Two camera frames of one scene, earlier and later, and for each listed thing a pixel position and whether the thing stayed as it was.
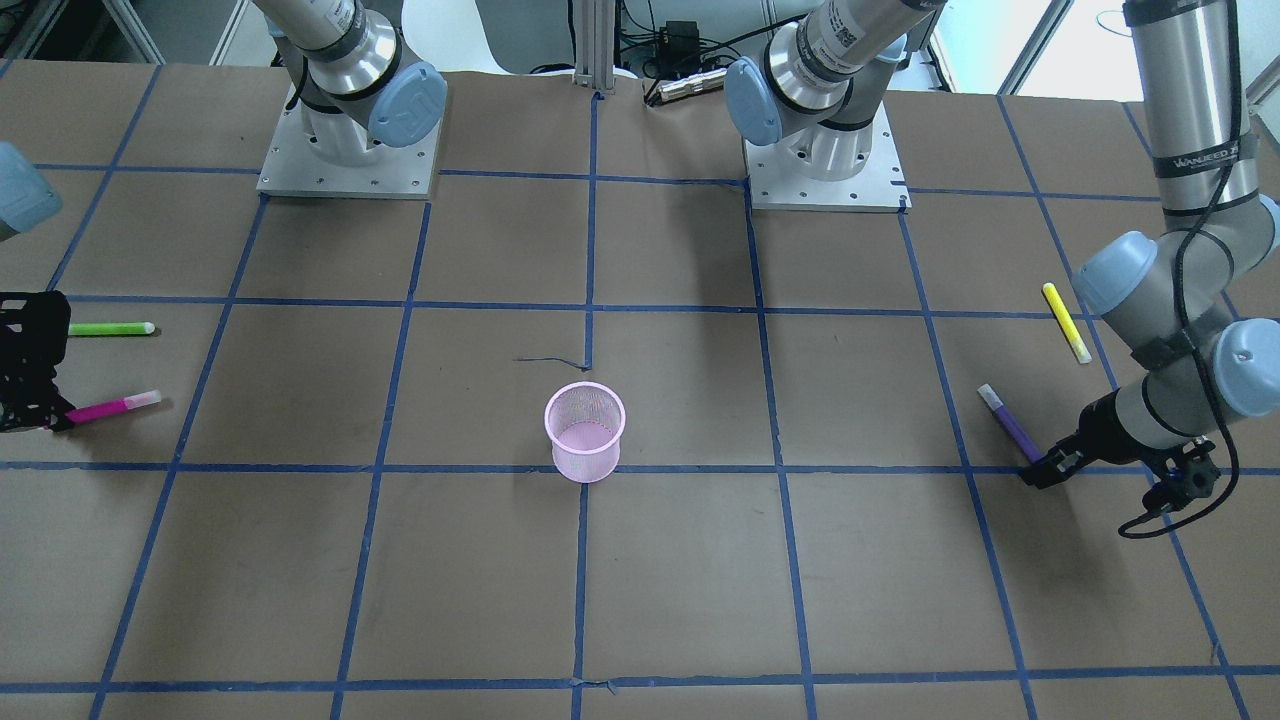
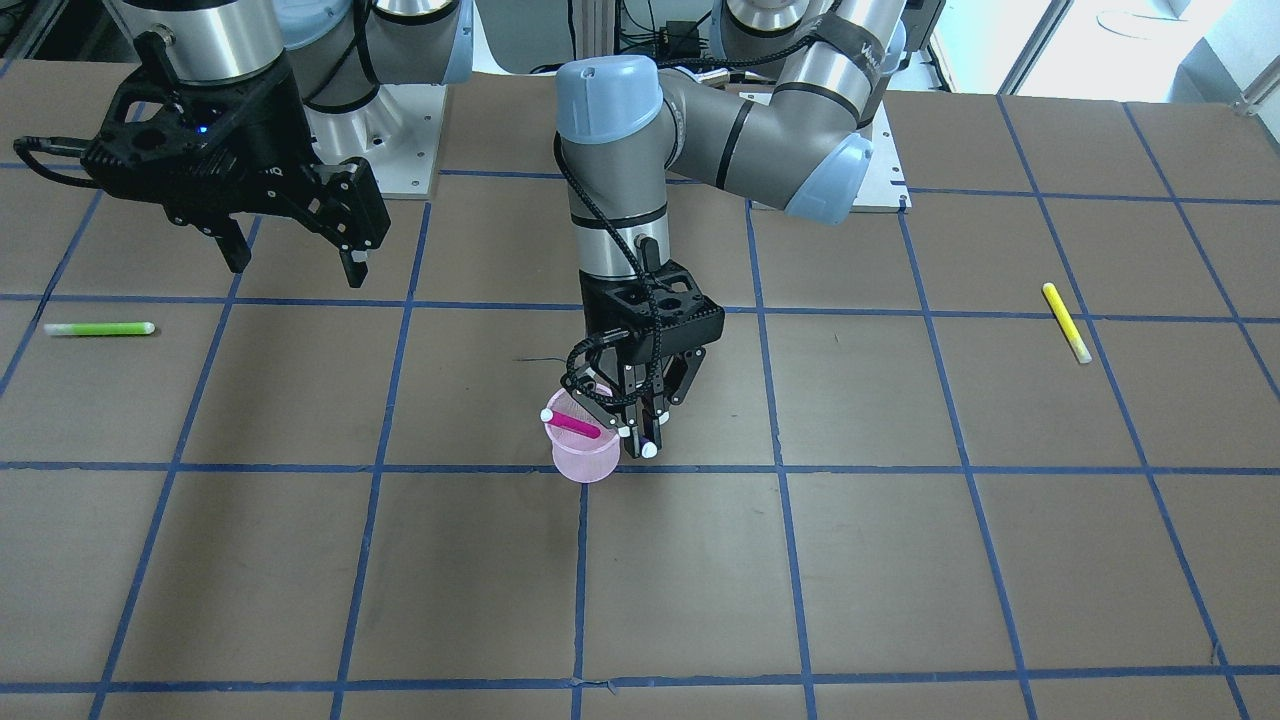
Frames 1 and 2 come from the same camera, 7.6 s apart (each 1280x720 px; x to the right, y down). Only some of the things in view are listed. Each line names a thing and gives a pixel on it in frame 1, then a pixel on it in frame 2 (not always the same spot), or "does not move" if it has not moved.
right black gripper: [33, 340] → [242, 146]
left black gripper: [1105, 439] → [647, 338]
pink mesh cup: [585, 421] does not move
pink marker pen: [136, 401] → [570, 423]
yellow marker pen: [1064, 318] does not move
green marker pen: [111, 328] does not move
